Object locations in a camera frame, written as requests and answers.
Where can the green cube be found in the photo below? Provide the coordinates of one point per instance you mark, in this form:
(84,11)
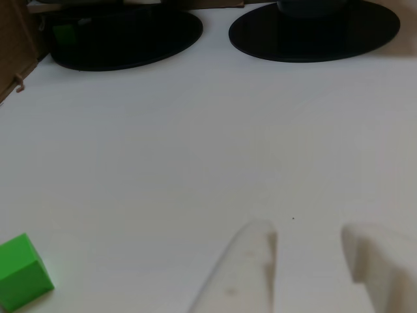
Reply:
(23,274)

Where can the dark oval monitor stand base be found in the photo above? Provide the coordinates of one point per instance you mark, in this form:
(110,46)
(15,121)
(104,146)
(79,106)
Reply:
(309,36)
(130,39)

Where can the dim green block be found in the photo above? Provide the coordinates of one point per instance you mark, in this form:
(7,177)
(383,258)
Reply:
(65,34)

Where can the brown cardboard panel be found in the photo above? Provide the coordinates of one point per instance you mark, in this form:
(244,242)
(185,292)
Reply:
(16,39)

